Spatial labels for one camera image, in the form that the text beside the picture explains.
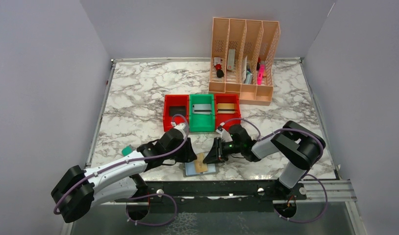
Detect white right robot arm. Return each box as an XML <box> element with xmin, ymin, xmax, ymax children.
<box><xmin>203</xmin><ymin>120</ymin><xmax>326</xmax><ymax>189</ymax></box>

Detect green plastic bin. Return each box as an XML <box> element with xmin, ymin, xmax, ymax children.
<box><xmin>189</xmin><ymin>94</ymin><xmax>215</xmax><ymax>132</ymax></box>

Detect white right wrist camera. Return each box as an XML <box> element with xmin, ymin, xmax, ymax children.
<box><xmin>216</xmin><ymin>128</ymin><xmax>232</xmax><ymax>142</ymax></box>

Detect teal eraser block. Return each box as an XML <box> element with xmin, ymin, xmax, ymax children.
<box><xmin>121</xmin><ymin>145</ymin><xmax>133</xmax><ymax>157</ymax></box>

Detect red plastic bin left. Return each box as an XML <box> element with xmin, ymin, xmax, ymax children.
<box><xmin>162</xmin><ymin>94</ymin><xmax>189</xmax><ymax>132</ymax></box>

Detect white red box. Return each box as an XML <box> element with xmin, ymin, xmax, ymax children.
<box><xmin>226</xmin><ymin>49</ymin><xmax>236</xmax><ymax>71</ymax></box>

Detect black card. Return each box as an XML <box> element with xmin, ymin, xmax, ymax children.
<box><xmin>169</xmin><ymin>106</ymin><xmax>187</xmax><ymax>117</ymax></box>

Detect silver striped card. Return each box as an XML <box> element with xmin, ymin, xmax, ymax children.
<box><xmin>192</xmin><ymin>104</ymin><xmax>212</xmax><ymax>115</ymax></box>

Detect red black marker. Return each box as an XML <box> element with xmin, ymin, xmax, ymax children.
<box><xmin>214</xmin><ymin>64</ymin><xmax>224</xmax><ymax>78</ymax></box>

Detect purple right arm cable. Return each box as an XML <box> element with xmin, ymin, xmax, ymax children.
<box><xmin>217</xmin><ymin>117</ymin><xmax>329</xmax><ymax>224</ymax></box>

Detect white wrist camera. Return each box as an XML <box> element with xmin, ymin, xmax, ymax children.
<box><xmin>216</xmin><ymin>128</ymin><xmax>232</xmax><ymax>142</ymax></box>
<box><xmin>171</xmin><ymin>122</ymin><xmax>189</xmax><ymax>136</ymax></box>

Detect gold striped card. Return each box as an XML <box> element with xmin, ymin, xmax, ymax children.
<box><xmin>217</xmin><ymin>103</ymin><xmax>236</xmax><ymax>114</ymax></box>

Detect red plastic bin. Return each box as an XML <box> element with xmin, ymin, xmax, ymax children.
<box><xmin>214</xmin><ymin>94</ymin><xmax>241</xmax><ymax>130</ymax></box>
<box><xmin>162</xmin><ymin>94</ymin><xmax>189</xmax><ymax>132</ymax></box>

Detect peach desk organizer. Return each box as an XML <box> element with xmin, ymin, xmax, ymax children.
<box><xmin>208</xmin><ymin>17</ymin><xmax>281</xmax><ymax>106</ymax></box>

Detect red plastic bin right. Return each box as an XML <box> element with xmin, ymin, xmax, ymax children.
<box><xmin>214</xmin><ymin>94</ymin><xmax>241</xmax><ymax>130</ymax></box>

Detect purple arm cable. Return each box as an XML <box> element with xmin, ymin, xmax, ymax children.
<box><xmin>217</xmin><ymin>117</ymin><xmax>329</xmax><ymax>224</ymax></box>
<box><xmin>53</xmin><ymin>114</ymin><xmax>190</xmax><ymax>227</ymax></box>

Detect teal pen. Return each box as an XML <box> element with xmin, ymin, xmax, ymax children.
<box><xmin>244</xmin><ymin>70</ymin><xmax>253</xmax><ymax>85</ymax></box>

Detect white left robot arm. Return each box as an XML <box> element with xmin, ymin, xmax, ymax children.
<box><xmin>50</xmin><ymin>125</ymin><xmax>196</xmax><ymax>223</ymax></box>

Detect grey card holder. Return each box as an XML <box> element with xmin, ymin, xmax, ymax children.
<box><xmin>183</xmin><ymin>152</ymin><xmax>218</xmax><ymax>177</ymax></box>

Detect pink highlighter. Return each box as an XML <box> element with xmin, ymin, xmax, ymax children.
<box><xmin>256</xmin><ymin>64</ymin><xmax>265</xmax><ymax>85</ymax></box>

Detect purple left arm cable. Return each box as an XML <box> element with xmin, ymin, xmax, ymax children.
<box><xmin>53</xmin><ymin>114</ymin><xmax>190</xmax><ymax>227</ymax></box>

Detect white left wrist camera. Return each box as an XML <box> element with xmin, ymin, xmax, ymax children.
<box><xmin>171</xmin><ymin>122</ymin><xmax>189</xmax><ymax>136</ymax></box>

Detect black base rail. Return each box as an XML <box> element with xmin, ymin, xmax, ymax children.
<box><xmin>116</xmin><ymin>180</ymin><xmax>307</xmax><ymax>213</ymax></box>

